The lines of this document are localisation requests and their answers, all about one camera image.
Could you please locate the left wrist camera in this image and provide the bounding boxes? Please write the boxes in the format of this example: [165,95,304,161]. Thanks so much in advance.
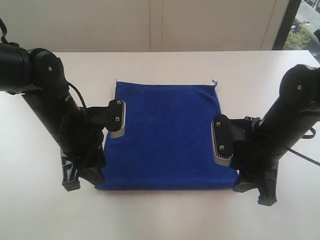
[86,99,126,139]

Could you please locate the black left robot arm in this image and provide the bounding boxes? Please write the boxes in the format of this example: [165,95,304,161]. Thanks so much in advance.
[0,43,106,191]

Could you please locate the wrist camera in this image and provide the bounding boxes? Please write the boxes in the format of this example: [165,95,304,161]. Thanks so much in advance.
[86,99,126,139]
[211,114,246,167]

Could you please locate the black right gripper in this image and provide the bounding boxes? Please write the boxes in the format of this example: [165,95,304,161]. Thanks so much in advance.
[232,117,287,207]

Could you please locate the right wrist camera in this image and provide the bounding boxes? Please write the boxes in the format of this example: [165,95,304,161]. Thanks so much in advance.
[211,114,246,167]

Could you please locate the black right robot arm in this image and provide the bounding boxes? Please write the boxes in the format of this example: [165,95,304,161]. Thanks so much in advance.
[231,64,320,206]

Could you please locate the blue towel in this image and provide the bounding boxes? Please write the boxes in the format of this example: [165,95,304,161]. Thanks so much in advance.
[96,82,238,191]

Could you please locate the black window frame post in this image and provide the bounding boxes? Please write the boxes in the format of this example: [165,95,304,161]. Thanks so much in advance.
[272,0,302,51]

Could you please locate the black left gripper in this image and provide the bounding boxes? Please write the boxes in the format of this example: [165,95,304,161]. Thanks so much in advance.
[58,107,106,192]

